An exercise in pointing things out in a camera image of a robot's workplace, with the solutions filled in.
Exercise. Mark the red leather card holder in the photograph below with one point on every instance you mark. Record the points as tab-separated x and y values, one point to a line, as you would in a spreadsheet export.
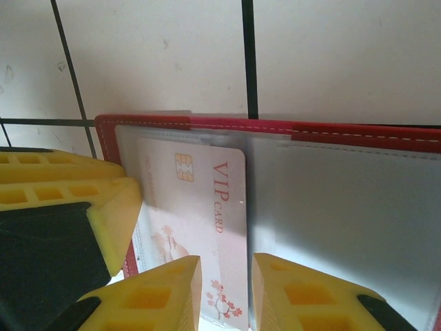
144	122

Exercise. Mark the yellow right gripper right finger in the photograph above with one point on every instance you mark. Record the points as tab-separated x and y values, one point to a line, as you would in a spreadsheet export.
303	300

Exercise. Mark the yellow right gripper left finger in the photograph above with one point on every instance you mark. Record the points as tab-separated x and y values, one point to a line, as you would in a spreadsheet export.
148	300

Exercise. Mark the white VIP blossom card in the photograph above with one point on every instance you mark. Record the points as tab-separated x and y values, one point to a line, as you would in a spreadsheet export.
220	213

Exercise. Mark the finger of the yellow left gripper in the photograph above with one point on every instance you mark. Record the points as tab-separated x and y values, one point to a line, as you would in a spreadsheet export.
51	241
69	169

